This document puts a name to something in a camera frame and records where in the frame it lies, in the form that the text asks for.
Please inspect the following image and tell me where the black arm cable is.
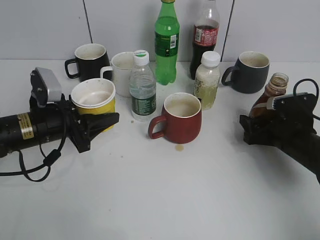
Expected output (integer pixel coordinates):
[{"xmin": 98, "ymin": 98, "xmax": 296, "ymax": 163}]
[
  {"xmin": 0, "ymin": 93, "xmax": 76, "ymax": 183},
  {"xmin": 292, "ymin": 78, "xmax": 320, "ymax": 101}
]

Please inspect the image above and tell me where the green soda bottle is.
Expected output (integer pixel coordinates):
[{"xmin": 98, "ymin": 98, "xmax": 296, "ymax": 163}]
[{"xmin": 154, "ymin": 0, "xmax": 180, "ymax": 86}]

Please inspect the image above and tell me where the clear water bottle green label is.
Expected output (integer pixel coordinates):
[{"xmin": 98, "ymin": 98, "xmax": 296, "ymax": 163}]
[{"xmin": 129, "ymin": 49, "xmax": 157, "ymax": 122}]

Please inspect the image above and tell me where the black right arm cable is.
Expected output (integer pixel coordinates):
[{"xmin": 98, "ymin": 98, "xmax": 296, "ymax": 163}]
[{"xmin": 292, "ymin": 78, "xmax": 320, "ymax": 101}]

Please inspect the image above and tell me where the black ceramic mug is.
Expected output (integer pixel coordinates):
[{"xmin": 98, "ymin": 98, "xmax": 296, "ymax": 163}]
[{"xmin": 64, "ymin": 43, "xmax": 110, "ymax": 82}]

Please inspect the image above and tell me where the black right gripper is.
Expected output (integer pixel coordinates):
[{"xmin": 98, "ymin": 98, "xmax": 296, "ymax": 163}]
[{"xmin": 239, "ymin": 92, "xmax": 318, "ymax": 150}]

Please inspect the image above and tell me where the white cap juice bottle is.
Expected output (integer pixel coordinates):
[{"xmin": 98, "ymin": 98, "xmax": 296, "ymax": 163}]
[{"xmin": 193, "ymin": 51, "xmax": 221, "ymax": 111}]

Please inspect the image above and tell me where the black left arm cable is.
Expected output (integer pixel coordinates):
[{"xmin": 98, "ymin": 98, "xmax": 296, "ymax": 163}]
[{"xmin": 0, "ymin": 93, "xmax": 76, "ymax": 183}]

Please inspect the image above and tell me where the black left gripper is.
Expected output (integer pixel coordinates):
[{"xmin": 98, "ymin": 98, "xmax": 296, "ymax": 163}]
[{"xmin": 29, "ymin": 95, "xmax": 120, "ymax": 153}]

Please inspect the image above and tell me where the cola bottle red label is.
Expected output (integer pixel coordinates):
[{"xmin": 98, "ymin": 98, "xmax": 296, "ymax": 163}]
[{"xmin": 189, "ymin": 0, "xmax": 220, "ymax": 80}]

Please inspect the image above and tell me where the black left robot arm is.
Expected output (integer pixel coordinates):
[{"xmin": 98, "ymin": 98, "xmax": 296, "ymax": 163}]
[{"xmin": 0, "ymin": 95, "xmax": 120, "ymax": 157}]

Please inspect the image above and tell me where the dark grey ceramic mug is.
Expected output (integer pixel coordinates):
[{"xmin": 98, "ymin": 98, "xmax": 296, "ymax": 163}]
[{"xmin": 221, "ymin": 51, "xmax": 270, "ymax": 94}]

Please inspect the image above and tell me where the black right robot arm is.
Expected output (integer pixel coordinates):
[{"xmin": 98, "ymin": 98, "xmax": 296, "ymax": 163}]
[{"xmin": 239, "ymin": 92, "xmax": 320, "ymax": 180}]

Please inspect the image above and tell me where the white ceramic mug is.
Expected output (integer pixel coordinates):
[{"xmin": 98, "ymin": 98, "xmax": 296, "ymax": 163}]
[{"xmin": 100, "ymin": 51, "xmax": 134, "ymax": 98}]

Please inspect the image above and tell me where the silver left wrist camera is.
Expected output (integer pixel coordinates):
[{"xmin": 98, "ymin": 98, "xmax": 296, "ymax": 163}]
[{"xmin": 30, "ymin": 67, "xmax": 62, "ymax": 108}]

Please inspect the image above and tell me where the red ceramic mug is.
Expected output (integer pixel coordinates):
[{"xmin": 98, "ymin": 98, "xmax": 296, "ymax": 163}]
[{"xmin": 148, "ymin": 92, "xmax": 202, "ymax": 144}]

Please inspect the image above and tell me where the brown Nescafe coffee bottle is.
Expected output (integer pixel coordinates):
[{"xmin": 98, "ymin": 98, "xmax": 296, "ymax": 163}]
[{"xmin": 249, "ymin": 72, "xmax": 289, "ymax": 120}]

